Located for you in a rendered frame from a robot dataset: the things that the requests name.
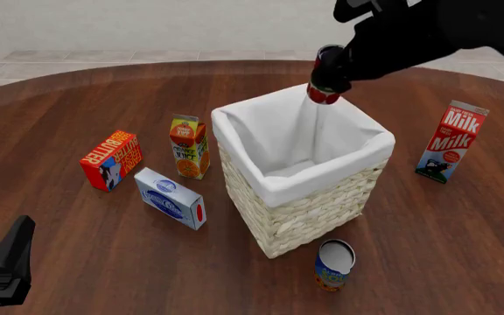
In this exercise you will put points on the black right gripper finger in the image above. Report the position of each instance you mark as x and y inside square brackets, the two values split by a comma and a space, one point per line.
[331, 73]

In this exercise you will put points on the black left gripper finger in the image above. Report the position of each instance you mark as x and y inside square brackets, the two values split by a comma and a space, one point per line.
[10, 252]

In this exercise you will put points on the red tomato sauce can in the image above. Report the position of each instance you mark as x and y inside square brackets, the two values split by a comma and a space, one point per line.
[322, 95]

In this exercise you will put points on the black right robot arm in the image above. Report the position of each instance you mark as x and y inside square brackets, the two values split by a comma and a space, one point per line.
[431, 33]

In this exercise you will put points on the white woven basket with liner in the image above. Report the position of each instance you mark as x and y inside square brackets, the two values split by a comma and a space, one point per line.
[322, 210]

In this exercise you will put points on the red butter box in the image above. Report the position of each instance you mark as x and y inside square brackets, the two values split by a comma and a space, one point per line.
[108, 157]

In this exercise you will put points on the red white milk carton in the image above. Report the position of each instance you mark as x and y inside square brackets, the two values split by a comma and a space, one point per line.
[451, 144]

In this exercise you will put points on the orange juice carton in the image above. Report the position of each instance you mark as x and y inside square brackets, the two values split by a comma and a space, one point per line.
[187, 147]

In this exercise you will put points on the blue white cream cheese box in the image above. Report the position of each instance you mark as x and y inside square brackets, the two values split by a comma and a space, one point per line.
[169, 197]

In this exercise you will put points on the blue alphabet soup can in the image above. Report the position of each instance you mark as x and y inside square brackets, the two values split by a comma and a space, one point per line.
[333, 272]

